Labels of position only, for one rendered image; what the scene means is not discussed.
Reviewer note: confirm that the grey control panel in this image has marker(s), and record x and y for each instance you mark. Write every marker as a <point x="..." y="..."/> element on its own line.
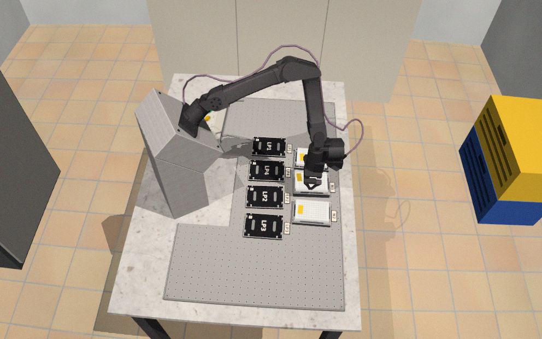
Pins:
<point x="216" y="122"/>

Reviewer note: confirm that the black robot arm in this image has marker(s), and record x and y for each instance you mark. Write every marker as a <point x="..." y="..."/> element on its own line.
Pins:
<point x="287" y="69"/>

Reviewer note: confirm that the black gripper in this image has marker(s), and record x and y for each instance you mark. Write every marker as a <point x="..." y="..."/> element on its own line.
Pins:
<point x="309" y="172"/>

